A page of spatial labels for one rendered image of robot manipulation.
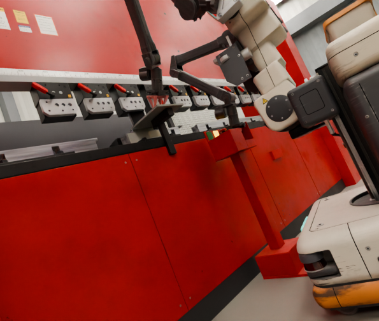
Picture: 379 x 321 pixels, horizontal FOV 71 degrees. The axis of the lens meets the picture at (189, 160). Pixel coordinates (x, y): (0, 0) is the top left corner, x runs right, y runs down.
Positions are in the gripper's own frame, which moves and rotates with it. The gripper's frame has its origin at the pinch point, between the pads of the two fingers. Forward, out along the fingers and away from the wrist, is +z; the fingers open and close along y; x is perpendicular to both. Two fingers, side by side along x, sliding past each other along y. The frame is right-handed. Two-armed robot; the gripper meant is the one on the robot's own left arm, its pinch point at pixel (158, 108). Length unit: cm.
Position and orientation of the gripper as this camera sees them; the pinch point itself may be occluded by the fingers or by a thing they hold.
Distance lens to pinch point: 143.7
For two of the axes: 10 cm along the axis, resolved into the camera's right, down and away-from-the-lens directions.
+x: 7.3, 1.3, -6.7
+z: 0.3, 9.8, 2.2
